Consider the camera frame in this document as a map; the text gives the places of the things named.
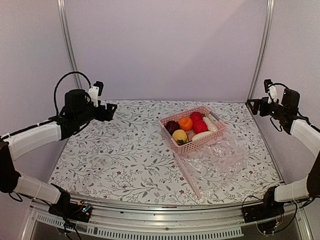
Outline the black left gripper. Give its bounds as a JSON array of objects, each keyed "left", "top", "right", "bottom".
[{"left": 76, "top": 100, "right": 118, "bottom": 127}]

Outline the red toy fruit front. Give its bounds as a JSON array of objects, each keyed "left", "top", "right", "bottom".
[{"left": 192, "top": 120, "right": 208, "bottom": 134}]

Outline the red toy fruit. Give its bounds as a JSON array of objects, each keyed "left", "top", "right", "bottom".
[
  {"left": 189, "top": 112, "right": 203, "bottom": 123},
  {"left": 192, "top": 120, "right": 208, "bottom": 134}
]

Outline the pink perforated plastic basket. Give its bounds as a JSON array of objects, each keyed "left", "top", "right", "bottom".
[{"left": 159, "top": 106, "right": 226, "bottom": 154}]

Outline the clear zip top bag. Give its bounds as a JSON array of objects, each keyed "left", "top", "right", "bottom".
[{"left": 174, "top": 130, "right": 247, "bottom": 203}]

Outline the orange toy fruit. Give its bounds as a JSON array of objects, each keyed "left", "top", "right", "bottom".
[{"left": 178, "top": 117, "right": 193, "bottom": 132}]

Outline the yellow toy fruit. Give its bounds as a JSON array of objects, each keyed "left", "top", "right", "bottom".
[{"left": 172, "top": 129, "right": 188, "bottom": 146}]

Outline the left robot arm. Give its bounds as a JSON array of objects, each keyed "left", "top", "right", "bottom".
[{"left": 0, "top": 86, "right": 118, "bottom": 217}]

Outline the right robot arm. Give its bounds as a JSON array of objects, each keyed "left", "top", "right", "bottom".
[{"left": 245, "top": 83, "right": 320, "bottom": 218}]

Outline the white toy vegetable rear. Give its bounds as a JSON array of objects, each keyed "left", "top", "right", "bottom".
[{"left": 202, "top": 116, "right": 218, "bottom": 132}]

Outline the white toy vegetable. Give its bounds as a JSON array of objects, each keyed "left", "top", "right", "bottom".
[
  {"left": 202, "top": 116, "right": 218, "bottom": 132},
  {"left": 191, "top": 131, "right": 216, "bottom": 141}
]

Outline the floral patterned table mat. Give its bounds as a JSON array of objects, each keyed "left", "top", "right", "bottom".
[{"left": 49, "top": 100, "right": 282, "bottom": 205}]

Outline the white toy vegetable front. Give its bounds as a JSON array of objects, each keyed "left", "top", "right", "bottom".
[{"left": 191, "top": 131, "right": 216, "bottom": 141}]

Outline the dark purple toy fruit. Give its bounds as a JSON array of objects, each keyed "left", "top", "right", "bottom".
[{"left": 165, "top": 120, "right": 180, "bottom": 136}]

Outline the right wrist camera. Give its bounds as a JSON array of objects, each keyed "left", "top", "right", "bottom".
[{"left": 263, "top": 79, "right": 278, "bottom": 104}]

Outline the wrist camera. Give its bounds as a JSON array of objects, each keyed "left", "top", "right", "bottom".
[
  {"left": 88, "top": 81, "right": 104, "bottom": 107},
  {"left": 263, "top": 79, "right": 278, "bottom": 104}
]

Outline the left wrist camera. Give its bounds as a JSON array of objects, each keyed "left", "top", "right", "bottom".
[{"left": 88, "top": 81, "right": 104, "bottom": 107}]

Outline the right aluminium frame post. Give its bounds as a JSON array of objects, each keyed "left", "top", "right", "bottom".
[{"left": 247, "top": 0, "right": 275, "bottom": 100}]

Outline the aluminium frame post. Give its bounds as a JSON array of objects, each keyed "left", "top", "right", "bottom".
[
  {"left": 247, "top": 0, "right": 275, "bottom": 100},
  {"left": 56, "top": 0, "right": 85, "bottom": 91}
]

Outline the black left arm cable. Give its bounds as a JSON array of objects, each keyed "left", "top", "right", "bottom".
[{"left": 52, "top": 71, "right": 93, "bottom": 116}]

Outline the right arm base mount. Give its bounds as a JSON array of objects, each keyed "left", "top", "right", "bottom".
[{"left": 241, "top": 202, "right": 285, "bottom": 223}]

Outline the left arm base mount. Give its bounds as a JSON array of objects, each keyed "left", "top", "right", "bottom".
[{"left": 48, "top": 198, "right": 93, "bottom": 223}]

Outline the left aluminium frame post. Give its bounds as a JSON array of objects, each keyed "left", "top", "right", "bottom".
[{"left": 56, "top": 0, "right": 85, "bottom": 91}]

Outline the aluminium front rail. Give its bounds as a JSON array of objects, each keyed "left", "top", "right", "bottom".
[{"left": 21, "top": 194, "right": 315, "bottom": 240}]

